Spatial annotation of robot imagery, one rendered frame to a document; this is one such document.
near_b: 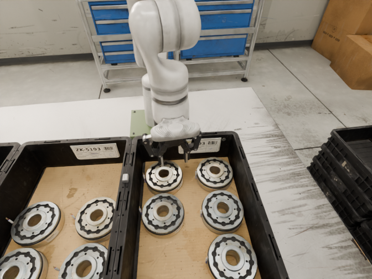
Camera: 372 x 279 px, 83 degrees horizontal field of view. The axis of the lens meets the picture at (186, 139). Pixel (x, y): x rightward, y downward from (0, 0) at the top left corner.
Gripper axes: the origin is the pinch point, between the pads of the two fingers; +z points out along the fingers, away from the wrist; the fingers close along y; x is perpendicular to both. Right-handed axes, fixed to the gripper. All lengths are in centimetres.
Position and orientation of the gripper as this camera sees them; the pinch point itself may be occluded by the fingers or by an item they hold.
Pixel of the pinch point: (174, 158)
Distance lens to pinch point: 54.0
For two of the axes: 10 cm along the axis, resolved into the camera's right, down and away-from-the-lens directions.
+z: 0.0, 7.0, 7.1
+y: -9.8, 1.4, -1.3
